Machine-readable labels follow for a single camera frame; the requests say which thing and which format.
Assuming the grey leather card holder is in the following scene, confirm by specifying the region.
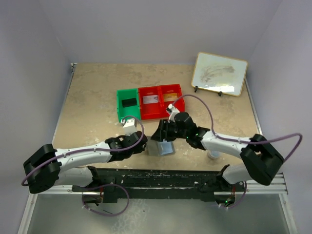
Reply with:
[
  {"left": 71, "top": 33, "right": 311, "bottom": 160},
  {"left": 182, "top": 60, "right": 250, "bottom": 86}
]
[{"left": 147, "top": 141, "right": 161, "bottom": 156}]

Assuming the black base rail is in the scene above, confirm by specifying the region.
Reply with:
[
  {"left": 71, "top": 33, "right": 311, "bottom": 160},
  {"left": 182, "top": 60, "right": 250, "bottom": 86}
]
[{"left": 72, "top": 167, "right": 244, "bottom": 203}]

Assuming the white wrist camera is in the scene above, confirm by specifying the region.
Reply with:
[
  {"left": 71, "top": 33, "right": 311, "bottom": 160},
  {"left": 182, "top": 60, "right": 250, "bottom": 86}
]
[
  {"left": 121, "top": 117, "right": 137, "bottom": 136},
  {"left": 166, "top": 104, "right": 180, "bottom": 122}
]

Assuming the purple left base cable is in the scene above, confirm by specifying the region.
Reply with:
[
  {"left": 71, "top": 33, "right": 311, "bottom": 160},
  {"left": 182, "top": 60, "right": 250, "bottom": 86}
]
[{"left": 81, "top": 183, "right": 131, "bottom": 216}]

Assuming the yellow framed whiteboard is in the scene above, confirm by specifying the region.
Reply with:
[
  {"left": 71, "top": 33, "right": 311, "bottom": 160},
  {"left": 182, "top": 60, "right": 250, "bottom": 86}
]
[{"left": 191, "top": 52, "right": 248, "bottom": 97}]

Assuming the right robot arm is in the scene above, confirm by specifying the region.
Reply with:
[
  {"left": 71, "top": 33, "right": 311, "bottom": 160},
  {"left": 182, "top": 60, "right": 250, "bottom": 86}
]
[{"left": 151, "top": 112, "right": 284, "bottom": 191}]

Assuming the silver card in bin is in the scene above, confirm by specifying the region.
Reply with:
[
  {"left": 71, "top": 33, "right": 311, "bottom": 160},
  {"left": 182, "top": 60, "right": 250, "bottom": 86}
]
[{"left": 142, "top": 95, "right": 159, "bottom": 104}]

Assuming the blue credit card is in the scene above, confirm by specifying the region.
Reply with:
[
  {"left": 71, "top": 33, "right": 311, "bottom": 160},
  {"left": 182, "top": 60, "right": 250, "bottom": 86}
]
[{"left": 157, "top": 141, "right": 175, "bottom": 156}]

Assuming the gold card in bin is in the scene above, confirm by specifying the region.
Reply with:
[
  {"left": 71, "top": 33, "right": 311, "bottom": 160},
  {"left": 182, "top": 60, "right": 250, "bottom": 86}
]
[{"left": 163, "top": 93, "right": 178, "bottom": 102}]

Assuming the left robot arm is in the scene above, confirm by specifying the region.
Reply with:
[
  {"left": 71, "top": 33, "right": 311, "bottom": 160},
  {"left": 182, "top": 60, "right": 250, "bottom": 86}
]
[{"left": 21, "top": 131, "right": 148, "bottom": 194}]

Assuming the small clear cup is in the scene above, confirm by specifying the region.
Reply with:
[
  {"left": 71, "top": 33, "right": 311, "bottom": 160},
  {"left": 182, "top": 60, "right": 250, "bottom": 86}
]
[{"left": 207, "top": 151, "right": 220, "bottom": 160}]

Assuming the black card in bin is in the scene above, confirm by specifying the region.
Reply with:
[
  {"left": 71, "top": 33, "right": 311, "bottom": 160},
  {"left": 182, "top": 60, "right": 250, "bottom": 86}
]
[{"left": 121, "top": 98, "right": 137, "bottom": 108}]

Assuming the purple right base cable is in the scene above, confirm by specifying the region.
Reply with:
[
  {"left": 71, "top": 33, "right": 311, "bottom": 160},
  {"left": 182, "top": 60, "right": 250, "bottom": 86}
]
[{"left": 218, "top": 180, "right": 247, "bottom": 210}]

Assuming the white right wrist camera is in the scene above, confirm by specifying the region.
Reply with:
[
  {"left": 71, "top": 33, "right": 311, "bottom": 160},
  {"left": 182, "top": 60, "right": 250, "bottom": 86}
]
[{"left": 166, "top": 104, "right": 180, "bottom": 122}]

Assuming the red bin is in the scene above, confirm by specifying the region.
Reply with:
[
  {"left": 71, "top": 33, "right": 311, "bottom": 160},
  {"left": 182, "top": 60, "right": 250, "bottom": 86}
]
[
  {"left": 138, "top": 86, "right": 162, "bottom": 120},
  {"left": 160, "top": 84, "right": 185, "bottom": 118}
]

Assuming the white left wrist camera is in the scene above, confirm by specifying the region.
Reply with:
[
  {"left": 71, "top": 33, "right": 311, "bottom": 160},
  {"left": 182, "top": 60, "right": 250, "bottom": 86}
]
[{"left": 121, "top": 117, "right": 137, "bottom": 136}]

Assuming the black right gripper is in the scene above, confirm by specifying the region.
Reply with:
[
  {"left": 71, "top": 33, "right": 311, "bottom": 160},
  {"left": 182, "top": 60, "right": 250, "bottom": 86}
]
[{"left": 151, "top": 119, "right": 189, "bottom": 141}]

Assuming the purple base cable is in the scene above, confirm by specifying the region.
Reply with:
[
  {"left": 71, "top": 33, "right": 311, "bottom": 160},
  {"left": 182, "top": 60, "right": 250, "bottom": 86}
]
[
  {"left": 218, "top": 180, "right": 247, "bottom": 210},
  {"left": 81, "top": 183, "right": 131, "bottom": 216}
]

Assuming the black whiteboard stand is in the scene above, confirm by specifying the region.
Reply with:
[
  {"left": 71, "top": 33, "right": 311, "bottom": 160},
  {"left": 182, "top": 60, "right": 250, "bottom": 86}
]
[{"left": 194, "top": 86, "right": 223, "bottom": 97}]

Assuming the green bin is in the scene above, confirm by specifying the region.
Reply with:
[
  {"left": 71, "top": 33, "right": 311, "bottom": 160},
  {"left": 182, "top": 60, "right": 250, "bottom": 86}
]
[{"left": 116, "top": 88, "right": 141, "bottom": 122}]

